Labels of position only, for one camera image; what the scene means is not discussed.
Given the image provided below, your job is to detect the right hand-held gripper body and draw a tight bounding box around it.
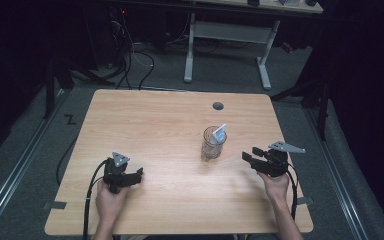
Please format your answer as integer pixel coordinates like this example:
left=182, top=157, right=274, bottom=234
left=257, top=140, right=307, bottom=178

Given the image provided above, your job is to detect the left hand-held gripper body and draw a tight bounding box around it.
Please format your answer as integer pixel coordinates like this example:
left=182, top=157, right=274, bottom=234
left=102, top=151, right=132, bottom=195

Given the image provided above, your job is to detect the clear glass cup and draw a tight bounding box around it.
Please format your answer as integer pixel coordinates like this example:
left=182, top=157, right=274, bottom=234
left=200, top=125, right=228, bottom=163

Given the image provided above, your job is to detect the white toothpaste tube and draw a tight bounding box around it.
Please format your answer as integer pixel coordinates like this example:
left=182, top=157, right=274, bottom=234
left=211, top=123, right=228, bottom=145

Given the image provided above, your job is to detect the person's right hand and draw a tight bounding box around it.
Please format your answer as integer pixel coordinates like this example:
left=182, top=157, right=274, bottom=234
left=257, top=170, right=292, bottom=203

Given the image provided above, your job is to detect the person's left hand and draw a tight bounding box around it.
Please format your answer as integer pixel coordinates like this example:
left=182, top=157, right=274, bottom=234
left=94, top=180, right=131, bottom=218

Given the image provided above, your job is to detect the grey tape strip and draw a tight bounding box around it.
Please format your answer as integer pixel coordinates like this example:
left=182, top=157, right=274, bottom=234
left=42, top=200, right=68, bottom=211
left=295, top=195, right=315, bottom=206

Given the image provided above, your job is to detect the black zigzag floor tape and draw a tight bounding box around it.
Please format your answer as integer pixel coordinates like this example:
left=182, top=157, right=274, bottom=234
left=63, top=113, right=78, bottom=126

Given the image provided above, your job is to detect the black metal stand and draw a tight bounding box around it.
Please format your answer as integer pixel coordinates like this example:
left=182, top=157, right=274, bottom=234
left=42, top=58, right=116, bottom=120
left=269, top=74, right=333, bottom=142

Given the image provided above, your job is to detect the white-framed background desk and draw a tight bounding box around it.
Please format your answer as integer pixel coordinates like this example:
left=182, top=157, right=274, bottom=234
left=183, top=0, right=324, bottom=92

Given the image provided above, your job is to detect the dark computer case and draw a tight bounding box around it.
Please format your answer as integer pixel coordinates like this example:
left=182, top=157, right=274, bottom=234
left=85, top=4, right=128, bottom=69

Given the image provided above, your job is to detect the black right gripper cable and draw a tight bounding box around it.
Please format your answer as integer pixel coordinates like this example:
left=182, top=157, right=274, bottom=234
left=285, top=162, right=299, bottom=221

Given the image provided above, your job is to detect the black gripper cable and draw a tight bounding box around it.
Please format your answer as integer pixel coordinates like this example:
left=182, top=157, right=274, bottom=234
left=82, top=158, right=110, bottom=240
left=285, top=162, right=299, bottom=221

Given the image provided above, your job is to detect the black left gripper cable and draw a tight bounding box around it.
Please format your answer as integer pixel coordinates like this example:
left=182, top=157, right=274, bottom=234
left=82, top=158, right=110, bottom=240

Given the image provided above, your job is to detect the thin black floor cable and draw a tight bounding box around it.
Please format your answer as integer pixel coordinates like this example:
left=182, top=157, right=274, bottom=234
left=55, top=134, right=80, bottom=187

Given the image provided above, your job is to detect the metal floor rail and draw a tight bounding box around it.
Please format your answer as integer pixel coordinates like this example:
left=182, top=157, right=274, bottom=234
left=0, top=89, right=72, bottom=236
left=304, top=108, right=370, bottom=240

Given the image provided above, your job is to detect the black floor cable bundle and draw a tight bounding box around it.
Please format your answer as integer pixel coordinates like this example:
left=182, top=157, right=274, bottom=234
left=108, top=8, right=156, bottom=91

